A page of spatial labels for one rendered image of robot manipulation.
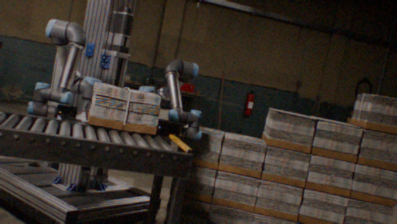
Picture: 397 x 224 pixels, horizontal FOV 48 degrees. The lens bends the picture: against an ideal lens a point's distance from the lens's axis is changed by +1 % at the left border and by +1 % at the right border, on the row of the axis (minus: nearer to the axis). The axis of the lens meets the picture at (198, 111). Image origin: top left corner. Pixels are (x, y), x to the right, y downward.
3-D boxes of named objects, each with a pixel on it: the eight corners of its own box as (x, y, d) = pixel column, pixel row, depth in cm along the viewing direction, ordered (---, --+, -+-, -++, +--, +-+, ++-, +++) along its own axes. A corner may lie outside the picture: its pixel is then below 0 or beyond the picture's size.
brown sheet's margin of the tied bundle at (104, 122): (112, 122, 277) (113, 115, 277) (117, 129, 249) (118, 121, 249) (86, 117, 272) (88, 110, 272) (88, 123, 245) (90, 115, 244)
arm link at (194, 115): (189, 110, 277) (186, 127, 278) (205, 112, 283) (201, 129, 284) (183, 108, 284) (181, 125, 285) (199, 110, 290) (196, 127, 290)
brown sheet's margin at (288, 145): (261, 137, 328) (262, 132, 327) (300, 145, 326) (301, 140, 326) (266, 144, 290) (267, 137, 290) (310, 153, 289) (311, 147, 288)
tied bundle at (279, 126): (261, 138, 328) (267, 108, 326) (300, 146, 327) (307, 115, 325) (266, 145, 290) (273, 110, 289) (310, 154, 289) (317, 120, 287)
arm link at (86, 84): (95, 99, 285) (98, 79, 284) (76, 95, 288) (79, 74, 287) (103, 99, 297) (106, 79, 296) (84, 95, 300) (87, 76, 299)
